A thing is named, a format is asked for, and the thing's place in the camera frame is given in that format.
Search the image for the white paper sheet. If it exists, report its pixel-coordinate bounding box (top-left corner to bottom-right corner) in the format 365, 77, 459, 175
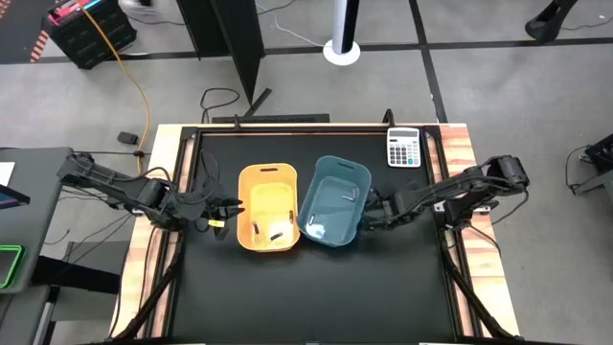
0, 161, 16, 188

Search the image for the black floor base plate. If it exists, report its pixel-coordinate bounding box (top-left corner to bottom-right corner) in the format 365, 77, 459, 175
211, 112, 331, 126

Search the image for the black divider panel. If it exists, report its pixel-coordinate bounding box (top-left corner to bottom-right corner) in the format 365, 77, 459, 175
175, 0, 267, 105

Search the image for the thin white floor cable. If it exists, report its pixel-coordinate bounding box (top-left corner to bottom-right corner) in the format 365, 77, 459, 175
256, 2, 327, 49

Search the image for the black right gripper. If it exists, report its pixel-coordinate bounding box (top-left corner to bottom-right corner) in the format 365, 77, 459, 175
358, 188, 402, 237

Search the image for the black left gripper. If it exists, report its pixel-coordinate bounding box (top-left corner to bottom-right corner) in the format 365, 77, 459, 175
203, 193, 246, 229

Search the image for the black power adapter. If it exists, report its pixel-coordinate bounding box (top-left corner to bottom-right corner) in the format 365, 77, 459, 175
116, 130, 141, 147

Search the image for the blue plastic bin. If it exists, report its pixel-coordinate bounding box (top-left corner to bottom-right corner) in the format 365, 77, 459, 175
296, 154, 373, 248

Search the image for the green-framed tablet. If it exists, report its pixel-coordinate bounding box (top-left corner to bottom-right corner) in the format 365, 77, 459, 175
0, 244, 25, 290

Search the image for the orange-yellow power cable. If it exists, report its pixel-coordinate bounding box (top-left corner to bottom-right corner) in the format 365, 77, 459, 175
76, 0, 152, 181

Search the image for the yellow plastic bin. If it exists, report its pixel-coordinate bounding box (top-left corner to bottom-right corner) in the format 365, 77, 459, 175
236, 162, 302, 253

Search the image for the white desk calculator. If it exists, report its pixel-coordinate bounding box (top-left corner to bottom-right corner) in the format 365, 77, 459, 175
386, 126, 422, 169

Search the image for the white pole with round base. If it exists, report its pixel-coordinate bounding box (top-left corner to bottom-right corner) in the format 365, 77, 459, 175
322, 0, 362, 67

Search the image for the black diagonal frame strut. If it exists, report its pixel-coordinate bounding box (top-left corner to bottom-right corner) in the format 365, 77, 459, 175
112, 229, 186, 342
438, 224, 517, 342

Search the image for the dark tablet on desk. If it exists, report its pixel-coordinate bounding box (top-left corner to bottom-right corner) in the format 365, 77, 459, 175
0, 184, 32, 211

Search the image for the black orange-striped floor mat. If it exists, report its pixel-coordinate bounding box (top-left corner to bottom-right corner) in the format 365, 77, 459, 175
0, 0, 55, 66

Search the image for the black device with cable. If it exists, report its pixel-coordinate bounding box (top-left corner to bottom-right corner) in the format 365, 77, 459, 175
565, 133, 613, 198

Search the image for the black floor cable loop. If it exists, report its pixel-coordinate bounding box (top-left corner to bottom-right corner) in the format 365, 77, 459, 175
198, 87, 241, 125

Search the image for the black table mat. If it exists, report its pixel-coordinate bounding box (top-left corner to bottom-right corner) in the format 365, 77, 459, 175
171, 131, 456, 341

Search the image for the gray work desk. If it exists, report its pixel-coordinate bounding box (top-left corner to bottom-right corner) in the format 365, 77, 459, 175
0, 147, 75, 294

